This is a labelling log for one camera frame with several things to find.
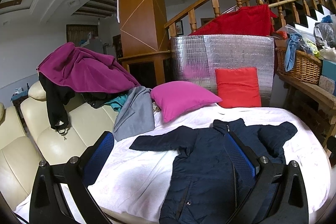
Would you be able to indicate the wooden side shelf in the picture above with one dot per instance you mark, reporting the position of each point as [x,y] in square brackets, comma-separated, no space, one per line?
[313,105]

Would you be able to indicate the purple fleece garment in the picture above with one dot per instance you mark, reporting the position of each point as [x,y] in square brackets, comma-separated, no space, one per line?
[86,71]

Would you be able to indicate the grey garment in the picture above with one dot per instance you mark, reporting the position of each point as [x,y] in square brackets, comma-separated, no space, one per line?
[136,115]

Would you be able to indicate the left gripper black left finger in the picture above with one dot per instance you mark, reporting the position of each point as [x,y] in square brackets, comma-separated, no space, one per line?
[48,203]

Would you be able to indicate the magenta pillow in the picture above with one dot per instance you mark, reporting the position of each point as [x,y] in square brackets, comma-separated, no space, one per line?
[178,97]

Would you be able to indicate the teal garment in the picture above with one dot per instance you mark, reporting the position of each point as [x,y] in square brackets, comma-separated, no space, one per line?
[117,103]

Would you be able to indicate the teal tissue box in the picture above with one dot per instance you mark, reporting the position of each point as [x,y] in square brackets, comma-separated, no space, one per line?
[329,69]

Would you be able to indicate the black garment on sofa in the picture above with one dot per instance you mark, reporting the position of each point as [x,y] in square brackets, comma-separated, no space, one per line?
[59,96]

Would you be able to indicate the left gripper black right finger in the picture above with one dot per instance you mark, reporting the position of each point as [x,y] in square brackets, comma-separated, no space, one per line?
[276,193]

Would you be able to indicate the navy blue puffer jacket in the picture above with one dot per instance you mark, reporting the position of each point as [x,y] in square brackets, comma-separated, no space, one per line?
[204,188]

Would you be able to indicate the large red cushion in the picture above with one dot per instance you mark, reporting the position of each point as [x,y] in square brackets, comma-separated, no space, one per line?
[251,20]

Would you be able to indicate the red pillow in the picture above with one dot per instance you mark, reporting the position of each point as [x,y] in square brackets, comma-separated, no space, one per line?
[238,87]

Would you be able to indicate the blue cloth in basket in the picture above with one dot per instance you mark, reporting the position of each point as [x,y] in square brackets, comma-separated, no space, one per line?
[293,43]

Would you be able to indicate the silver foil insulation panel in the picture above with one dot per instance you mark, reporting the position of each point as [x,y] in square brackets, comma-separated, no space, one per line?
[195,59]

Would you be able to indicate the cream leather sofa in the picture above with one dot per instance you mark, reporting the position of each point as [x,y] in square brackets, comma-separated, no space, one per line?
[27,138]

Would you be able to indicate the wicker basket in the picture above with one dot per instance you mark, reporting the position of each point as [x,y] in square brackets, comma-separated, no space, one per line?
[306,68]

